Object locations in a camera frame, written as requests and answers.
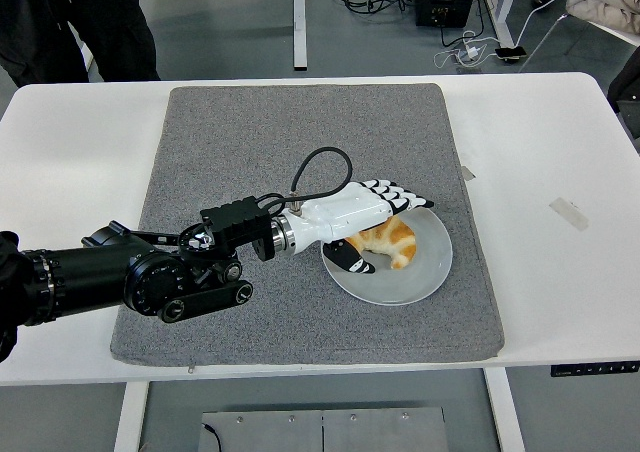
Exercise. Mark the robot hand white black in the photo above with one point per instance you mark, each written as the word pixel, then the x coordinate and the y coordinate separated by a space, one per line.
pixel 340 212

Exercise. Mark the croissant bread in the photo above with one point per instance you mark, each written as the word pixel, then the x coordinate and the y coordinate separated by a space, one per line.
pixel 400 244

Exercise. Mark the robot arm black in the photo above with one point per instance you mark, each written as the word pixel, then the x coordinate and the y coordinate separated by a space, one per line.
pixel 90 277

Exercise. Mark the grey round plate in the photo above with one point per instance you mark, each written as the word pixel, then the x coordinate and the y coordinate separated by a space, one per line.
pixel 400 287

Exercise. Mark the grey metal plate with screws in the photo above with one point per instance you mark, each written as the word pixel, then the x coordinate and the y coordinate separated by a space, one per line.
pixel 350 434

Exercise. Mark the grey fabric mat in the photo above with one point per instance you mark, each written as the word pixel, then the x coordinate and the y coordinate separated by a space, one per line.
pixel 250 132

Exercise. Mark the small grey tape piece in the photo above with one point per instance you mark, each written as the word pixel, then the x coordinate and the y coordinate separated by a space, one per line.
pixel 468 172

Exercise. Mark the white desk leg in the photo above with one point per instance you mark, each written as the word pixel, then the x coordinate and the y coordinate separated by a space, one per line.
pixel 501 7
pixel 299 17

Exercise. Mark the large clear tape piece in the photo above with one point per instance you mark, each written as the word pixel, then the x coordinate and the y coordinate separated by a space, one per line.
pixel 569 213

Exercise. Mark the black phone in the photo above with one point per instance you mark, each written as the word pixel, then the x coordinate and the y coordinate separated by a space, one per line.
pixel 510 53

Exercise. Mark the white table leg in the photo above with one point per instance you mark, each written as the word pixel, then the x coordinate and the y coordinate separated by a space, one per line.
pixel 131 417
pixel 505 412

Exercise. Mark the person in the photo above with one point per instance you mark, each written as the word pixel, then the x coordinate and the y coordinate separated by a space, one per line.
pixel 110 22

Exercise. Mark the black table control panel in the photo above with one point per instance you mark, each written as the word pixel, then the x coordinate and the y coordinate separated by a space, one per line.
pixel 595 370

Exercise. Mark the white chair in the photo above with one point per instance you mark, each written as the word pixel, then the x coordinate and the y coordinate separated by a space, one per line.
pixel 612 29

